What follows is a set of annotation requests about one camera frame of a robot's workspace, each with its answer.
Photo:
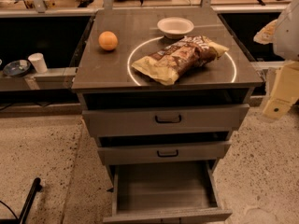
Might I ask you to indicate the bottom grey open drawer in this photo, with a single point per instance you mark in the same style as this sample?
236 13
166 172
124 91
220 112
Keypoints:
165 193

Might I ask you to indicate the top grey drawer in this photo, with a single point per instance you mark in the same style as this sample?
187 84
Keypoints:
151 121

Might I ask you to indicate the orange fruit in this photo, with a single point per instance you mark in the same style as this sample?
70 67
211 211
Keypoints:
108 40

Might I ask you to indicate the middle grey drawer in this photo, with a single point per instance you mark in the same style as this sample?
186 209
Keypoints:
163 153

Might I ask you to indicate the black metal leg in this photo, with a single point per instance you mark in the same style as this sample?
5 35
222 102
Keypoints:
22 217

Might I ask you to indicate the brown and yellow chip bag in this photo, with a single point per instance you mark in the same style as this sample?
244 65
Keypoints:
167 65

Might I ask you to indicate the white paper cup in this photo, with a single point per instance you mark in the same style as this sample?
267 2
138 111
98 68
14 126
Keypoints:
38 62

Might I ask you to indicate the grey drawer cabinet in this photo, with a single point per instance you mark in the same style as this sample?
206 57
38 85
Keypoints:
162 91

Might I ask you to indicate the white paper bowl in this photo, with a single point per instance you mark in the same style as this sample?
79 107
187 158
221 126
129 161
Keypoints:
175 27

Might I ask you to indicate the dark blue plate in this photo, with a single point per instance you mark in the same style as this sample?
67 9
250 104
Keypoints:
17 68

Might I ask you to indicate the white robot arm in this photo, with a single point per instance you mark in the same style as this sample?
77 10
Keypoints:
283 33

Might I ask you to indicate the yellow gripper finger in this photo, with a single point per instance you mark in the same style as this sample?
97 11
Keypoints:
282 91
265 35

